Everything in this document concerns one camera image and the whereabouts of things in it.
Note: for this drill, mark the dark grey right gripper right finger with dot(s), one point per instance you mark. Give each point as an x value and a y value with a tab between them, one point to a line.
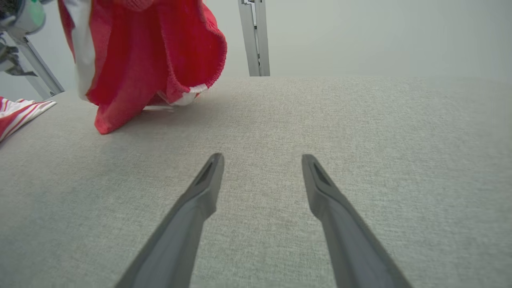
352	244

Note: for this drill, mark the red white striped cloth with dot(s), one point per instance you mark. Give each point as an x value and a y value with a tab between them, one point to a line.
16	114

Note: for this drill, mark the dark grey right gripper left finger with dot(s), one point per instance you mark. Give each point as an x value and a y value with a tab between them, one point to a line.
176	240

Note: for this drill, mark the upright grey metal frame post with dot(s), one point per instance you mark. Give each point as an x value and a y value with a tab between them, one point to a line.
254	44

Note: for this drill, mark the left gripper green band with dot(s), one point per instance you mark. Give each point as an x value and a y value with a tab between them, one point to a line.
22	16

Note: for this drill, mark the slanted grey metal frame post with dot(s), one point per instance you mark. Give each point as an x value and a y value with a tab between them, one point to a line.
38	68

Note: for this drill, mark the red garment with white trim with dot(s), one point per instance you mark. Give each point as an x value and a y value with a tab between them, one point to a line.
136	64

